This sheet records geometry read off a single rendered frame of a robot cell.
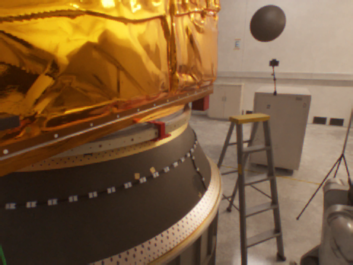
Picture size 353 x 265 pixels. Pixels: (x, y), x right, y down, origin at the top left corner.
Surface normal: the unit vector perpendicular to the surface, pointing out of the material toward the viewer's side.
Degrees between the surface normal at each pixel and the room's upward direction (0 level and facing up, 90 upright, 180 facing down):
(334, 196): 90
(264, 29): 90
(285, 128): 90
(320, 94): 90
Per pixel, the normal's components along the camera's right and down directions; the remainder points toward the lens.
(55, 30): 0.89, 0.06
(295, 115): -0.43, 0.27
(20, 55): 0.81, 0.34
